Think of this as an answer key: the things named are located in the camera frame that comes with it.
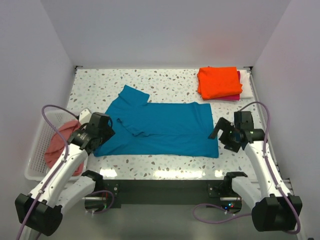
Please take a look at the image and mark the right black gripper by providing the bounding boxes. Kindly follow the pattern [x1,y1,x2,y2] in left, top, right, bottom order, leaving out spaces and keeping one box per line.
[207,117,241,153]

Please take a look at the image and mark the blue t shirt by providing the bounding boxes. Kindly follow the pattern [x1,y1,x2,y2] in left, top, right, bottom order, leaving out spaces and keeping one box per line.
[94,85,219,158]

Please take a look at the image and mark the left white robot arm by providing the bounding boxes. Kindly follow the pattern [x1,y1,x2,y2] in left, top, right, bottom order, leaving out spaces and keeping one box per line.
[14,112,115,236]

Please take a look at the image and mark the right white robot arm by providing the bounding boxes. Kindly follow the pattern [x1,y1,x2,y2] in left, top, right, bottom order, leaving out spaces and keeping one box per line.
[209,111,303,233]

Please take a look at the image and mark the folded magenta t shirt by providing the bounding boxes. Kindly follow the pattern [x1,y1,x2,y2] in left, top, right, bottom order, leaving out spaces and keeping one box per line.
[225,71,241,101]

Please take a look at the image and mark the folded white t shirt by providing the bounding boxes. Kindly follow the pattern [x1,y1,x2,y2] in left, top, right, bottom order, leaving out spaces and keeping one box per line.
[239,69,254,99]

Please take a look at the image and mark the folded orange t shirt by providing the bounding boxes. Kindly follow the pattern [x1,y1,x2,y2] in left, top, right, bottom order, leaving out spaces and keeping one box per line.
[197,66,242,101]

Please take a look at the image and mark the pink t shirt in basket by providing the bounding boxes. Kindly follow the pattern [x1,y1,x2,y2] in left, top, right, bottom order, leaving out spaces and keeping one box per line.
[44,120,81,169]

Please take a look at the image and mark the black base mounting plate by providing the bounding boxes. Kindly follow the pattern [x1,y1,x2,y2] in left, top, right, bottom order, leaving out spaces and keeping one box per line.
[85,179,242,212]

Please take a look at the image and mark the white plastic laundry basket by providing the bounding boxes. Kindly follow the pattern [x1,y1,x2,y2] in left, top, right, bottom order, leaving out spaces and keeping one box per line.
[24,109,80,182]

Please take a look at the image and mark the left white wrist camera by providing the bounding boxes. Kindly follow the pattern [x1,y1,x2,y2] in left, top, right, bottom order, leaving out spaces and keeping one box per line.
[78,108,92,125]

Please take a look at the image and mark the aluminium frame rails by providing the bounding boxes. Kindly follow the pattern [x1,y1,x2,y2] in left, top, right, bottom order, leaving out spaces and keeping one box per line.
[31,177,292,201]

